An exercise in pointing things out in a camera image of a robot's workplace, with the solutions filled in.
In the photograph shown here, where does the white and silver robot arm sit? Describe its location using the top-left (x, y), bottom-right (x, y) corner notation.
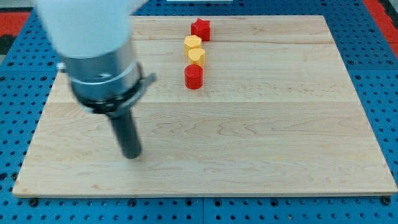
top-left (35, 0), bottom-right (154, 116)

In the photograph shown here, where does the red cylinder block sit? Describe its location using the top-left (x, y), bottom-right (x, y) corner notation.
top-left (184, 64), bottom-right (203, 90)

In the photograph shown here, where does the light wooden board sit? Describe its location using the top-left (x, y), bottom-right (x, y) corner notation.
top-left (12, 16), bottom-right (397, 198)

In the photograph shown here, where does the yellow heart block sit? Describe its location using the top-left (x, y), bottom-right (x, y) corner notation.
top-left (188, 49), bottom-right (206, 67)

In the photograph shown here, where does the yellow hexagon block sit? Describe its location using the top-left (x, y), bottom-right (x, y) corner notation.
top-left (183, 35), bottom-right (202, 56)

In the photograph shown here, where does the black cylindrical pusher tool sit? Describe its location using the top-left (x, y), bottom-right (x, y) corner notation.
top-left (107, 110), bottom-right (142, 159)

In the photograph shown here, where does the red star block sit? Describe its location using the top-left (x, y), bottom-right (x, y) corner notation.
top-left (190, 18), bottom-right (211, 41)

